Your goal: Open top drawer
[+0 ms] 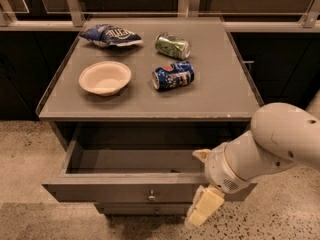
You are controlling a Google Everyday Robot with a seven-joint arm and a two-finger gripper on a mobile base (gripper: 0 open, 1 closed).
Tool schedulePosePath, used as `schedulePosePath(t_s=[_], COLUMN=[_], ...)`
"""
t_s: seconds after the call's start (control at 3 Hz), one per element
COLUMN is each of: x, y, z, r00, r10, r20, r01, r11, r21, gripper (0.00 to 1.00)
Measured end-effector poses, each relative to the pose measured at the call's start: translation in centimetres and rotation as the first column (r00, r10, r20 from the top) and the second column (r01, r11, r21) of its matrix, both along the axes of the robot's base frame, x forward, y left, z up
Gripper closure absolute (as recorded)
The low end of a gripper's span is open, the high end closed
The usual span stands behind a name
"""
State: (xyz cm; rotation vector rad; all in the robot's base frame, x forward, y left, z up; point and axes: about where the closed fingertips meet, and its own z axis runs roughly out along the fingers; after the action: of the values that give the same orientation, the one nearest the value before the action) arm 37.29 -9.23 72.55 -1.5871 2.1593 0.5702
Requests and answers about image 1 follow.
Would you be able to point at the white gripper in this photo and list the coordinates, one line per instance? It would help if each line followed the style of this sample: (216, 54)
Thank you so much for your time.
(219, 171)

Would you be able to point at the grey top drawer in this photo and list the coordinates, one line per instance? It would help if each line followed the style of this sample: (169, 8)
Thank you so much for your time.
(137, 162)

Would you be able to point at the grey drawer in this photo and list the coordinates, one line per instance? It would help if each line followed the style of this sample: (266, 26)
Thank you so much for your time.
(137, 162)
(143, 208)

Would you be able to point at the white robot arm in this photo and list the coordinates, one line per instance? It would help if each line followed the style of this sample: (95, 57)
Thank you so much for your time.
(280, 137)

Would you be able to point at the grey bottom drawer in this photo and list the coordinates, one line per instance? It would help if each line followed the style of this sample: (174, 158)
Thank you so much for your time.
(143, 208)

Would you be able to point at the grey drawer cabinet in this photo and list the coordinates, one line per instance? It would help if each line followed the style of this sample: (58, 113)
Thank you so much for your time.
(220, 92)

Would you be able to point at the blue pepsi can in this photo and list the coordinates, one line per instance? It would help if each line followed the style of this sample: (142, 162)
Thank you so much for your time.
(174, 75)

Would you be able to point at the green soda can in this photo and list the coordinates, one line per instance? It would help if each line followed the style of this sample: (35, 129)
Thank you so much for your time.
(173, 46)

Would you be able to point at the white paper bowl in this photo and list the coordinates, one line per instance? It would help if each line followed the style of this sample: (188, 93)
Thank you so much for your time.
(105, 78)

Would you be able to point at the blue crumpled chip bag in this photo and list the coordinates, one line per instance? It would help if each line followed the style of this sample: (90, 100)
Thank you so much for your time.
(105, 35)

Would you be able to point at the metal glass railing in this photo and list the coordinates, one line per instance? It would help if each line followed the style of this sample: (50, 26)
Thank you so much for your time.
(236, 15)

